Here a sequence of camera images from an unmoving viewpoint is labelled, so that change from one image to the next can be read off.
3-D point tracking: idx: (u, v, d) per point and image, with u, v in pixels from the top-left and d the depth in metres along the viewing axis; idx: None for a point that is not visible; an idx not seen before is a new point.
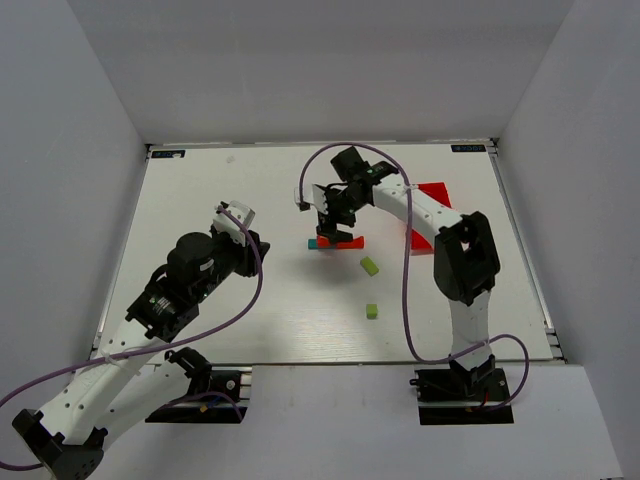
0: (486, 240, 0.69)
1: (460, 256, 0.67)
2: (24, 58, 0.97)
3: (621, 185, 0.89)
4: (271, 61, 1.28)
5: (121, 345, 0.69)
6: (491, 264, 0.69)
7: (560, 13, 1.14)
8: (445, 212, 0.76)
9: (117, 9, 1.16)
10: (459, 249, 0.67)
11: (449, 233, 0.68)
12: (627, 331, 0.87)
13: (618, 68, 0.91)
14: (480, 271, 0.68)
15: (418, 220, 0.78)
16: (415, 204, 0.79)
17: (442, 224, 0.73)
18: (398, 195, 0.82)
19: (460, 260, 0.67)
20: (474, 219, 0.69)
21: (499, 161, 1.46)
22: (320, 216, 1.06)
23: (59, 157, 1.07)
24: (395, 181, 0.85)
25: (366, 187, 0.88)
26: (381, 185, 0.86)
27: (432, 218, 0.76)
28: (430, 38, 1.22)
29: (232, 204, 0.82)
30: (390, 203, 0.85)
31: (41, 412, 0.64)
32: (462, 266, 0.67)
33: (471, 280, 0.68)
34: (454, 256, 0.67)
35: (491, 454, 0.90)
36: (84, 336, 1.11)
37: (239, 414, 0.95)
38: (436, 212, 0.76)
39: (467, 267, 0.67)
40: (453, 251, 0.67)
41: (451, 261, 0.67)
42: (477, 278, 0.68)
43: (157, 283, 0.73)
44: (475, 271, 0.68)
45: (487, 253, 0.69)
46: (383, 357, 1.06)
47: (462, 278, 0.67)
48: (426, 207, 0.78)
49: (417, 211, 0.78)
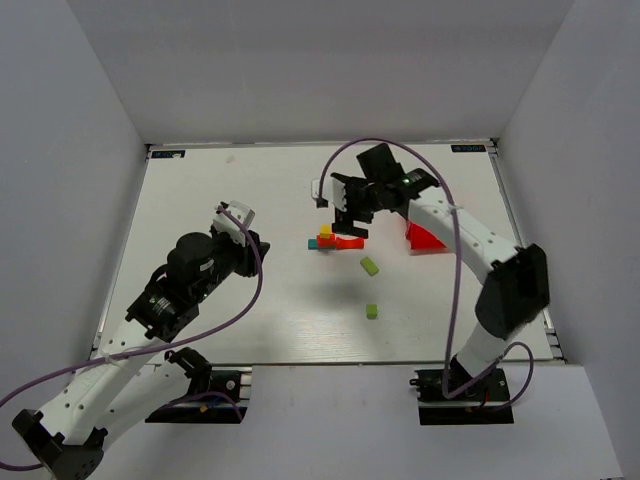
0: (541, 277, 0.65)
1: (512, 297, 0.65)
2: (24, 58, 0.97)
3: (621, 185, 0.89)
4: (271, 61, 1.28)
5: (121, 345, 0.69)
6: (541, 299, 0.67)
7: (559, 13, 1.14)
8: (498, 241, 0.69)
9: (117, 9, 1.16)
10: (511, 289, 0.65)
11: (502, 272, 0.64)
12: (627, 331, 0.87)
13: (618, 68, 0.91)
14: (529, 308, 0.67)
15: (464, 248, 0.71)
16: (463, 229, 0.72)
17: (494, 257, 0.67)
18: (441, 215, 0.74)
19: (511, 300, 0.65)
20: (530, 254, 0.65)
21: (499, 161, 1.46)
22: (337, 214, 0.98)
23: (59, 157, 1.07)
24: (436, 196, 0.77)
25: (400, 199, 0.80)
26: (420, 200, 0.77)
27: (481, 247, 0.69)
28: (430, 38, 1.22)
29: (232, 204, 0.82)
30: (427, 220, 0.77)
31: (42, 411, 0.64)
32: (512, 306, 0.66)
33: (518, 318, 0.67)
34: (505, 296, 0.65)
35: (491, 454, 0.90)
36: (84, 336, 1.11)
37: (239, 414, 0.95)
38: (486, 240, 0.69)
39: (516, 306, 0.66)
40: (505, 292, 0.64)
41: (502, 301, 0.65)
42: (524, 315, 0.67)
43: (157, 283, 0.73)
44: (524, 309, 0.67)
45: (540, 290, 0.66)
46: (383, 357, 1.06)
47: (509, 317, 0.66)
48: (474, 234, 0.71)
49: (465, 238, 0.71)
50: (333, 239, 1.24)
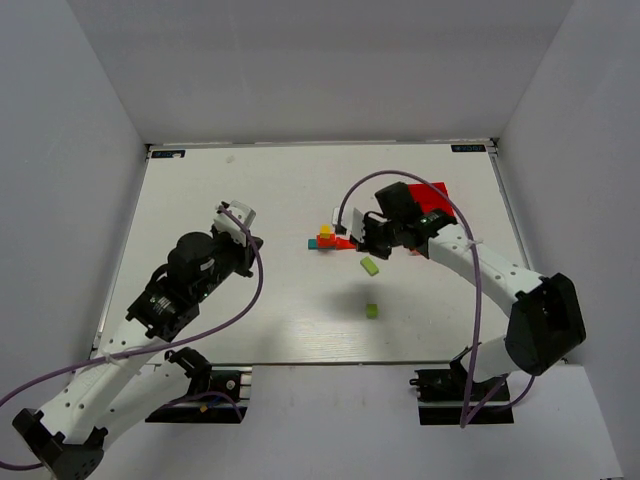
0: (571, 309, 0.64)
1: (543, 329, 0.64)
2: (24, 58, 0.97)
3: (621, 184, 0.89)
4: (271, 60, 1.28)
5: (122, 344, 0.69)
6: (575, 332, 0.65)
7: (559, 13, 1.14)
8: (520, 271, 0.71)
9: (117, 9, 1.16)
10: (541, 321, 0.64)
11: (529, 302, 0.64)
12: (627, 331, 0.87)
13: (618, 68, 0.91)
14: (563, 342, 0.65)
15: (486, 280, 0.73)
16: (483, 262, 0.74)
17: (519, 288, 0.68)
18: (461, 250, 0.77)
19: (543, 333, 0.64)
20: (557, 283, 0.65)
21: (499, 161, 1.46)
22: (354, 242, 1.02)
23: (59, 157, 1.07)
24: (455, 233, 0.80)
25: (419, 238, 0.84)
26: (438, 238, 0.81)
27: (504, 279, 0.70)
28: (430, 38, 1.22)
29: (232, 204, 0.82)
30: (447, 256, 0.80)
31: (42, 411, 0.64)
32: (545, 339, 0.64)
33: (553, 354, 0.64)
34: (535, 329, 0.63)
35: (490, 454, 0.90)
36: (84, 336, 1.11)
37: (238, 414, 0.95)
38: (509, 272, 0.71)
39: (549, 340, 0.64)
40: (535, 323, 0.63)
41: (534, 334, 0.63)
42: (559, 350, 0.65)
43: (157, 282, 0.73)
44: (558, 344, 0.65)
45: (573, 323, 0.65)
46: (383, 357, 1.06)
47: (543, 352, 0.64)
48: (495, 267, 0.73)
49: (486, 271, 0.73)
50: (333, 239, 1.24)
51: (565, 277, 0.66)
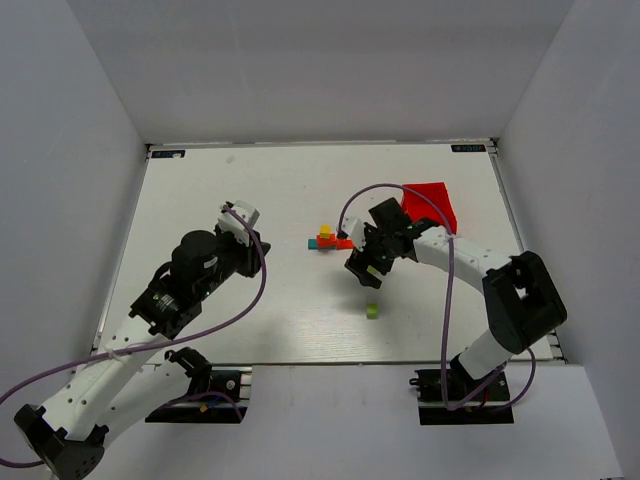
0: (542, 283, 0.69)
1: (513, 300, 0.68)
2: (24, 57, 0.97)
3: (622, 184, 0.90)
4: (272, 61, 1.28)
5: (125, 341, 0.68)
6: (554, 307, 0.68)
7: (559, 15, 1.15)
8: (492, 254, 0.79)
9: (119, 9, 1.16)
10: (511, 293, 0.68)
11: (498, 274, 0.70)
12: (627, 330, 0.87)
13: (617, 68, 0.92)
14: (538, 314, 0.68)
15: (461, 265, 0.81)
16: (458, 250, 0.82)
17: (490, 266, 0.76)
18: (440, 244, 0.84)
19: (513, 303, 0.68)
20: (526, 260, 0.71)
21: (498, 162, 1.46)
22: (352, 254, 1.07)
23: (60, 155, 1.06)
24: (436, 232, 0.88)
25: (408, 244, 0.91)
26: (422, 238, 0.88)
27: (478, 261, 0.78)
28: (430, 40, 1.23)
29: (237, 203, 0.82)
30: (431, 253, 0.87)
31: (44, 406, 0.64)
32: (516, 308, 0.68)
33: (528, 324, 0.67)
34: (505, 298, 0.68)
35: (491, 454, 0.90)
36: (84, 336, 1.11)
37: (238, 414, 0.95)
38: (481, 256, 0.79)
39: (521, 310, 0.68)
40: (504, 293, 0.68)
41: (504, 303, 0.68)
42: (535, 321, 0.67)
43: (161, 280, 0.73)
44: (533, 315, 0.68)
45: (547, 297, 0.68)
46: (384, 357, 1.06)
47: (516, 321, 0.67)
48: (469, 252, 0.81)
49: (461, 257, 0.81)
50: (333, 239, 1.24)
51: (535, 256, 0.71)
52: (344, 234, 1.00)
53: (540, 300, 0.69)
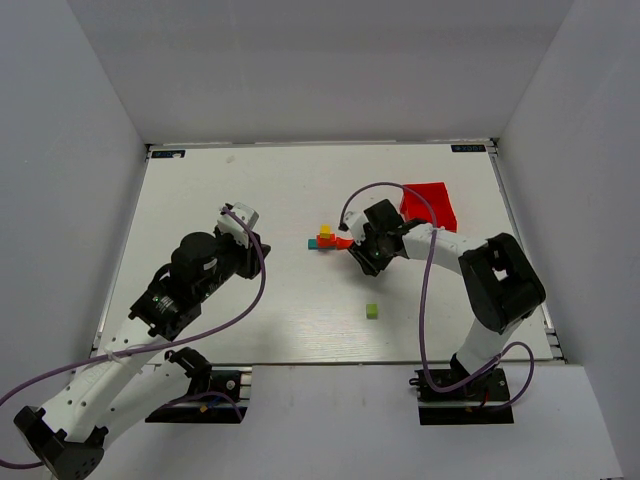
0: (517, 260, 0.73)
1: (491, 277, 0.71)
2: (24, 57, 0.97)
3: (622, 185, 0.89)
4: (272, 61, 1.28)
5: (125, 342, 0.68)
6: (531, 285, 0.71)
7: (559, 15, 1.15)
8: (470, 240, 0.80)
9: (119, 9, 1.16)
10: (489, 269, 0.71)
11: (475, 254, 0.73)
12: (627, 330, 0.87)
13: (617, 68, 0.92)
14: (516, 290, 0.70)
15: (442, 251, 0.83)
16: (439, 238, 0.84)
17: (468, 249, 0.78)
18: (423, 236, 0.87)
19: (491, 279, 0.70)
20: (501, 240, 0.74)
21: (499, 162, 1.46)
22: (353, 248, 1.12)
23: (59, 156, 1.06)
24: (422, 227, 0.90)
25: (399, 242, 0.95)
26: (409, 234, 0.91)
27: (456, 246, 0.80)
28: (430, 39, 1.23)
29: (237, 205, 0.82)
30: (418, 247, 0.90)
31: (44, 408, 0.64)
32: (495, 284, 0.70)
33: (508, 299, 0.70)
34: (483, 274, 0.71)
35: (491, 454, 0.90)
36: (84, 336, 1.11)
37: (239, 414, 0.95)
38: (460, 241, 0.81)
39: (499, 285, 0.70)
40: (482, 269, 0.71)
41: (483, 279, 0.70)
42: (514, 297, 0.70)
43: (160, 282, 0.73)
44: (513, 293, 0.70)
45: (523, 275, 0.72)
46: (384, 357, 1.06)
47: (496, 296, 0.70)
48: (449, 239, 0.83)
49: (442, 244, 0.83)
50: (333, 239, 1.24)
51: (509, 238, 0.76)
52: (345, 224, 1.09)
53: (517, 278, 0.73)
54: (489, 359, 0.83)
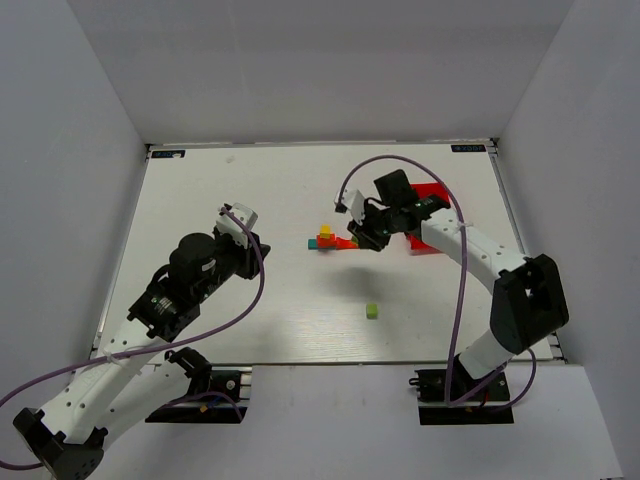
0: (551, 287, 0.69)
1: (525, 307, 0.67)
2: (24, 58, 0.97)
3: (623, 184, 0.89)
4: (272, 60, 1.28)
5: (123, 344, 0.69)
6: (557, 312, 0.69)
7: (560, 14, 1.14)
8: (506, 253, 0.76)
9: (118, 9, 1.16)
10: (524, 299, 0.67)
11: (513, 279, 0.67)
12: (627, 331, 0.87)
13: (618, 68, 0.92)
14: (543, 319, 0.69)
15: (474, 260, 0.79)
16: (470, 243, 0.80)
17: (503, 267, 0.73)
18: (451, 232, 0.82)
19: (524, 310, 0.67)
20: (540, 264, 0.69)
21: (499, 161, 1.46)
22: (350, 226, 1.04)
23: (59, 157, 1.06)
24: (447, 216, 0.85)
25: (413, 222, 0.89)
26: (431, 220, 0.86)
27: (490, 258, 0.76)
28: (430, 39, 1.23)
29: (236, 206, 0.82)
30: (439, 238, 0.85)
31: (44, 409, 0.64)
32: (527, 315, 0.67)
33: (534, 329, 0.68)
34: (518, 306, 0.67)
35: (490, 454, 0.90)
36: (84, 336, 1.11)
37: (239, 414, 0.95)
38: (495, 252, 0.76)
39: (530, 316, 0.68)
40: (518, 301, 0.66)
41: (517, 311, 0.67)
42: (540, 327, 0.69)
43: (158, 282, 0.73)
44: (539, 320, 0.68)
45: (553, 302, 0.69)
46: (384, 357, 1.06)
47: (525, 328, 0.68)
48: (483, 247, 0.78)
49: (474, 251, 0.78)
50: (333, 239, 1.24)
51: (546, 259, 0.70)
52: (343, 206, 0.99)
53: (544, 303, 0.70)
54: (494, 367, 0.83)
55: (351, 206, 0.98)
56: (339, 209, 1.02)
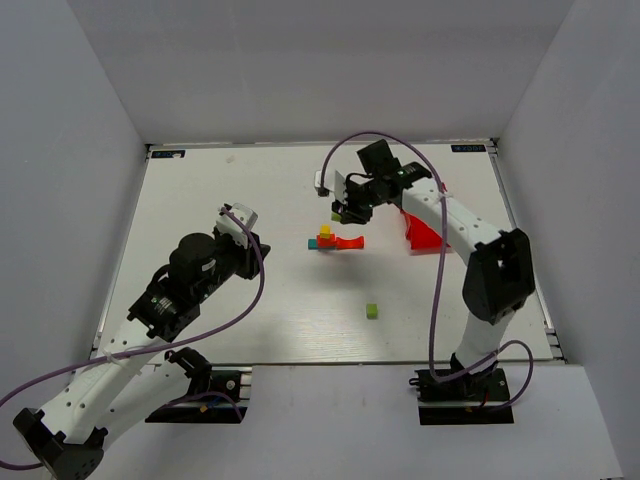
0: (522, 259, 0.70)
1: (495, 276, 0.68)
2: (24, 58, 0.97)
3: (622, 185, 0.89)
4: (272, 61, 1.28)
5: (123, 344, 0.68)
6: (526, 284, 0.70)
7: (560, 14, 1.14)
8: (483, 226, 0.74)
9: (118, 10, 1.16)
10: (496, 270, 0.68)
11: (485, 250, 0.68)
12: (628, 331, 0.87)
13: (617, 68, 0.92)
14: (513, 290, 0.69)
15: (452, 232, 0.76)
16: (450, 215, 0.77)
17: (479, 240, 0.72)
18: (431, 203, 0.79)
19: (494, 278, 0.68)
20: (512, 236, 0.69)
21: (499, 161, 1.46)
22: (335, 207, 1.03)
23: (59, 157, 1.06)
24: (428, 186, 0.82)
25: (395, 189, 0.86)
26: (412, 189, 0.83)
27: (467, 231, 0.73)
28: (430, 39, 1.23)
29: (236, 206, 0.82)
30: (418, 207, 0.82)
31: (44, 410, 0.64)
32: (497, 284, 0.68)
33: (504, 300, 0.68)
34: (490, 276, 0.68)
35: (490, 454, 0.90)
36: (84, 336, 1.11)
37: (239, 414, 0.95)
38: (472, 225, 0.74)
39: (501, 287, 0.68)
40: (490, 270, 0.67)
41: (487, 279, 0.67)
42: (511, 298, 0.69)
43: (158, 283, 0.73)
44: (507, 289, 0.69)
45: (522, 273, 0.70)
46: (384, 357, 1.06)
47: (496, 298, 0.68)
48: (461, 219, 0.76)
49: (452, 223, 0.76)
50: (333, 239, 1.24)
51: (519, 233, 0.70)
52: (326, 189, 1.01)
53: (514, 275, 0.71)
54: (486, 356, 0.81)
55: (332, 188, 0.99)
56: (322, 193, 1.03)
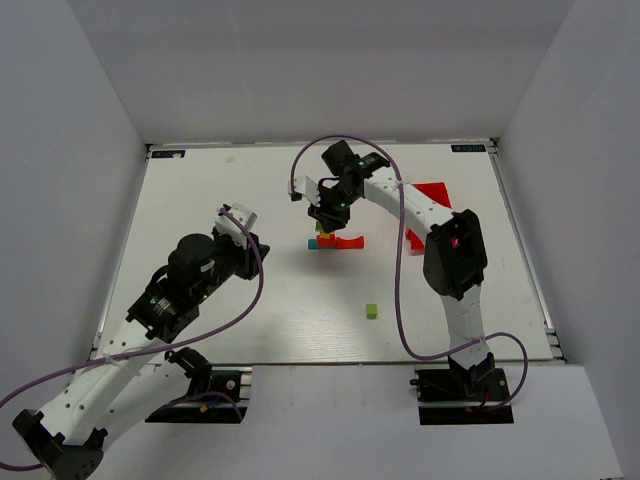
0: (475, 237, 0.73)
1: (450, 253, 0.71)
2: (24, 59, 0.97)
3: (622, 185, 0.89)
4: (272, 60, 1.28)
5: (122, 345, 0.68)
6: (478, 259, 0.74)
7: (560, 13, 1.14)
8: (437, 209, 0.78)
9: (117, 10, 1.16)
10: (450, 248, 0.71)
11: (439, 231, 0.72)
12: (627, 331, 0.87)
13: (618, 66, 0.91)
14: (465, 266, 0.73)
15: (409, 216, 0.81)
16: (408, 200, 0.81)
17: (433, 222, 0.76)
18: (390, 190, 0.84)
19: (449, 256, 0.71)
20: (465, 218, 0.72)
21: (499, 161, 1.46)
22: (311, 211, 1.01)
23: (59, 158, 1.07)
24: (387, 174, 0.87)
25: (356, 179, 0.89)
26: (373, 179, 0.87)
27: (423, 215, 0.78)
28: (430, 39, 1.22)
29: (234, 206, 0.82)
30: (380, 195, 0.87)
31: (43, 411, 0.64)
32: (451, 261, 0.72)
33: (459, 274, 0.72)
34: (445, 253, 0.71)
35: (489, 454, 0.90)
36: (84, 336, 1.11)
37: (239, 415, 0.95)
38: (428, 209, 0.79)
39: (455, 263, 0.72)
40: (445, 248, 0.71)
41: (443, 257, 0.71)
42: (464, 273, 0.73)
43: (157, 283, 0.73)
44: (462, 264, 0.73)
45: (475, 249, 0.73)
46: (383, 357, 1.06)
47: (452, 274, 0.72)
48: (418, 204, 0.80)
49: (409, 208, 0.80)
50: (333, 239, 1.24)
51: (472, 213, 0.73)
52: (298, 193, 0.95)
53: (468, 251, 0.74)
54: (471, 341, 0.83)
55: (305, 192, 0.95)
56: (295, 198, 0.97)
